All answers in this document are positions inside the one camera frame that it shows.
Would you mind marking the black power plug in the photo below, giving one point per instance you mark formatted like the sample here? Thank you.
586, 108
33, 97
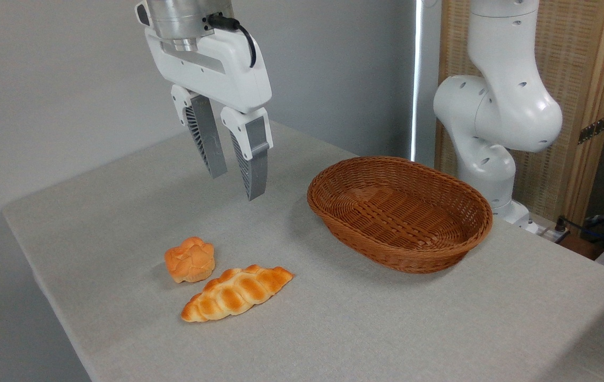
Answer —
561, 225

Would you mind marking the wooden rattan folding screen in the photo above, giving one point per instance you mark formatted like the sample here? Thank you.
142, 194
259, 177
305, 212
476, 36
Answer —
578, 53

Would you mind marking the grey tablecloth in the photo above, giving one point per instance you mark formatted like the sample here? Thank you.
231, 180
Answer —
387, 318

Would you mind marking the round flower-shaped bread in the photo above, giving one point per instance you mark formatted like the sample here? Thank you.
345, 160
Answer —
190, 260

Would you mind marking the metal screen hinge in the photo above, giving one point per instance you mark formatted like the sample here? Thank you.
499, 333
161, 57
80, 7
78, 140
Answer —
594, 129

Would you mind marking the long braided bread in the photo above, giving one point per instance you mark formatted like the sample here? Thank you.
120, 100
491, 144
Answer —
235, 294

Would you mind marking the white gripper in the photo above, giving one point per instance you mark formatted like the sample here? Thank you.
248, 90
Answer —
227, 69

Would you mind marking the brown oval wicker basket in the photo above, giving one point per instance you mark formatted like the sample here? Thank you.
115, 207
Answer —
397, 212

